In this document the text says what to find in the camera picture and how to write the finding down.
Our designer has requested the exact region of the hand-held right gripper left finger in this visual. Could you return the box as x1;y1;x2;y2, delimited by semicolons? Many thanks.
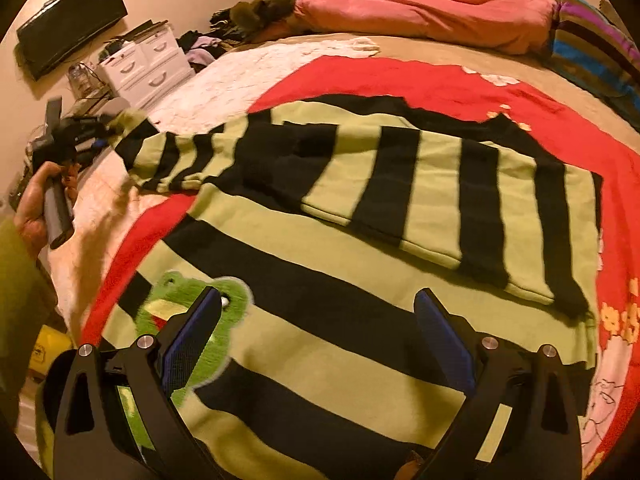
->
52;287;223;480

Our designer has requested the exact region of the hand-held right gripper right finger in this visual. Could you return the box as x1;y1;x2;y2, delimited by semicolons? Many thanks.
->
414;287;583;480

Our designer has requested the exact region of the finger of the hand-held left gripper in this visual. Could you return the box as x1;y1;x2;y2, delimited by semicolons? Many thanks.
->
75;137;108;160
75;115;115;134

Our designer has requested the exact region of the green black striped sweater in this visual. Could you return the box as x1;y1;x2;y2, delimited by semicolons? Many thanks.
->
35;97;608;480

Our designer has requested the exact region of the person's left forearm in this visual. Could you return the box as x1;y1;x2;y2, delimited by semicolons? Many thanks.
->
0;220;57;428

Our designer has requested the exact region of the pile of clothes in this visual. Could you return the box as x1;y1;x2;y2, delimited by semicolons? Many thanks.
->
177;30;242;75

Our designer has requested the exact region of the person's left hand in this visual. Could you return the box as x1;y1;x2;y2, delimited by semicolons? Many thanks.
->
14;160;80;261

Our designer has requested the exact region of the white drawer unit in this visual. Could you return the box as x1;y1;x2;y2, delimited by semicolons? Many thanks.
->
96;27;197;109

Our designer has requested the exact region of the yellow bag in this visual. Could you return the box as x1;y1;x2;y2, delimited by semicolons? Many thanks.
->
29;325;74;377

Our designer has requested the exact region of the red floral blanket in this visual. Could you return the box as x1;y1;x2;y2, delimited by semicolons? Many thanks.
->
80;55;640;476

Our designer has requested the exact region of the pink duvet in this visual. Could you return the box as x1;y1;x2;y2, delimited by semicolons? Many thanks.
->
294;0;558;57

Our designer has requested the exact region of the colourful striped pillow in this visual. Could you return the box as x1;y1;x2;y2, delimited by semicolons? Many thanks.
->
547;0;640;128

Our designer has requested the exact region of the black wall television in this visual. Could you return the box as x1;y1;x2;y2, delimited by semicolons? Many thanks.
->
15;0;129;81

